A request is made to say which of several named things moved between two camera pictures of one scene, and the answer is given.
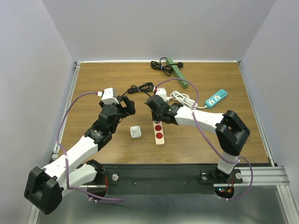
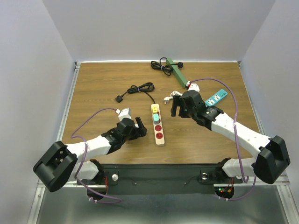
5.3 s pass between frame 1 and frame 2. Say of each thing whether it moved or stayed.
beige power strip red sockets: stayed
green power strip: stayed
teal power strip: stayed
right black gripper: moved
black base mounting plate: stayed
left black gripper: moved
